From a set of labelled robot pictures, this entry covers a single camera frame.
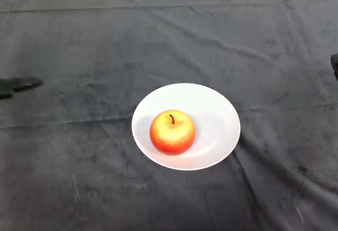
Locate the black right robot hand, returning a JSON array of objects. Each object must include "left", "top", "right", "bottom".
[{"left": 330, "top": 53, "right": 338, "bottom": 83}]

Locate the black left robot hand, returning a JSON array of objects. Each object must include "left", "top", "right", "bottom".
[{"left": 0, "top": 77, "right": 44, "bottom": 100}]

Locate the red yellow apple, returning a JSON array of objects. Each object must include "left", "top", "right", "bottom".
[{"left": 149, "top": 109, "right": 197, "bottom": 156}]

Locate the white round plate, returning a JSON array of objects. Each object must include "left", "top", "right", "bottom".
[{"left": 131, "top": 83, "right": 241, "bottom": 171}]

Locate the black velvet table cloth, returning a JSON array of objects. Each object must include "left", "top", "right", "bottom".
[{"left": 0, "top": 0, "right": 338, "bottom": 231}]

